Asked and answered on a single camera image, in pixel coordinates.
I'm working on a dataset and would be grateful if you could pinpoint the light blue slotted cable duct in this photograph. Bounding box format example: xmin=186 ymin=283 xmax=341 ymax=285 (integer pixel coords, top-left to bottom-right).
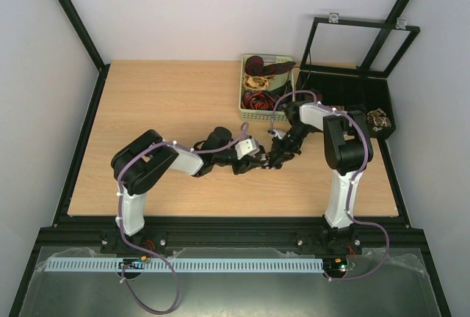
xmin=44 ymin=258 xmax=324 ymax=274

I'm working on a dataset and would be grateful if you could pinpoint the beige patterned tie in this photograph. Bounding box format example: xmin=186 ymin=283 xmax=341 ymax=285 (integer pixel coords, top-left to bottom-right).
xmin=242 ymin=75 xmax=275 ymax=90

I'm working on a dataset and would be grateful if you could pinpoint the black frame post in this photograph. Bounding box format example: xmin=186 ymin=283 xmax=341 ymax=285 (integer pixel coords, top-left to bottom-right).
xmin=57 ymin=0 xmax=106 ymax=72
xmin=360 ymin=0 xmax=410 ymax=69

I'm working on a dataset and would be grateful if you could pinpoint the brown patterned rolled tie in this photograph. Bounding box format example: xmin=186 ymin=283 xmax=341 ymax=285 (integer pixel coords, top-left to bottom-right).
xmin=367 ymin=109 xmax=392 ymax=128

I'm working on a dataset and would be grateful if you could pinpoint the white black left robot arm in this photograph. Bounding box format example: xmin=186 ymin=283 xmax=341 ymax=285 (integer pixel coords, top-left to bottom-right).
xmin=111 ymin=123 xmax=267 ymax=236

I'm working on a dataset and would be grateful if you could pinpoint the black tie storage box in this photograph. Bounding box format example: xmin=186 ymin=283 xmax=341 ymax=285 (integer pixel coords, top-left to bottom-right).
xmin=296 ymin=71 xmax=396 ymax=139

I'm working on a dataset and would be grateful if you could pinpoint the light green plastic basket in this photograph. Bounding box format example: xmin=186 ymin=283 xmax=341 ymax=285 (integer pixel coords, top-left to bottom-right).
xmin=238 ymin=54 xmax=297 ymax=122

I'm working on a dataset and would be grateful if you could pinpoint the red dotted rolled tie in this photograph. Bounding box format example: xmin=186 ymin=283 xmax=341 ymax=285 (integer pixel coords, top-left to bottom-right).
xmin=329 ymin=106 xmax=345 ymax=112

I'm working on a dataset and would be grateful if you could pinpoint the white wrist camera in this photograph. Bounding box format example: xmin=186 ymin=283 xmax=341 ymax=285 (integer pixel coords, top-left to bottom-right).
xmin=268 ymin=128 xmax=286 ymax=139
xmin=234 ymin=137 xmax=260 ymax=160

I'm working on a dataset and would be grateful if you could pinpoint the black right frame post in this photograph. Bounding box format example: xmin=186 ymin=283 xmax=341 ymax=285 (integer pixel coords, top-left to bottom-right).
xmin=360 ymin=0 xmax=410 ymax=69

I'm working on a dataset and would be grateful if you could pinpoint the black white floral tie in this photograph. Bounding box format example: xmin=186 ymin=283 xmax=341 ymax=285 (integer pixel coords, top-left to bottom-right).
xmin=257 ymin=150 xmax=276 ymax=170

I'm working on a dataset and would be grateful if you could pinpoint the black left frame post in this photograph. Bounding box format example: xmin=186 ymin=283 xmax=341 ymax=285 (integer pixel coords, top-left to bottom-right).
xmin=57 ymin=0 xmax=106 ymax=72

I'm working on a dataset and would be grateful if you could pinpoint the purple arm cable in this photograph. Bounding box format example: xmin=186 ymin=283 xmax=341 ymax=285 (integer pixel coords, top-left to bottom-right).
xmin=269 ymin=90 xmax=391 ymax=283
xmin=115 ymin=122 xmax=252 ymax=313

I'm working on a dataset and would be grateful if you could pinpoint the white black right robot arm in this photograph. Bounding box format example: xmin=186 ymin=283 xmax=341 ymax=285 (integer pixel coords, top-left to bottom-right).
xmin=267 ymin=101 xmax=374 ymax=252

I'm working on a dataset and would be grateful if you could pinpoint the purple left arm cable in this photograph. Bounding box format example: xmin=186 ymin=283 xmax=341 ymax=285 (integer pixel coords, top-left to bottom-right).
xmin=115 ymin=122 xmax=252 ymax=313

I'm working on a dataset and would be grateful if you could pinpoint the red navy striped tie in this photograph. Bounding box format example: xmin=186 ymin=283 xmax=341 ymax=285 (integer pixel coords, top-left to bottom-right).
xmin=241 ymin=90 xmax=275 ymax=111

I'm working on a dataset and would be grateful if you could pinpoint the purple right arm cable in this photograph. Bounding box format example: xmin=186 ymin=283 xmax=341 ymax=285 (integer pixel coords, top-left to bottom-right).
xmin=269 ymin=90 xmax=391 ymax=283

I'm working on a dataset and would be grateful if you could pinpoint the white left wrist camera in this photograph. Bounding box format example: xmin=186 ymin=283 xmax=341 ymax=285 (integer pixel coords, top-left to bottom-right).
xmin=234 ymin=137 xmax=260 ymax=160

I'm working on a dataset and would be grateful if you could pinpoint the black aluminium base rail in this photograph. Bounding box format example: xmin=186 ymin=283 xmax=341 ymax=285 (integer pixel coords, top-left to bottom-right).
xmin=34 ymin=217 xmax=429 ymax=257

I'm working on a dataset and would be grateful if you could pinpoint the dark red rolled tie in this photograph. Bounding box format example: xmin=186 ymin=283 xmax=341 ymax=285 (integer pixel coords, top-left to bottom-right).
xmin=245 ymin=55 xmax=296 ymax=76

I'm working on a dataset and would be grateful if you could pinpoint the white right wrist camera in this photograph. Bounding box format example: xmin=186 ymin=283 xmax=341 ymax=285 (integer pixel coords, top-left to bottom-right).
xmin=268 ymin=128 xmax=286 ymax=139

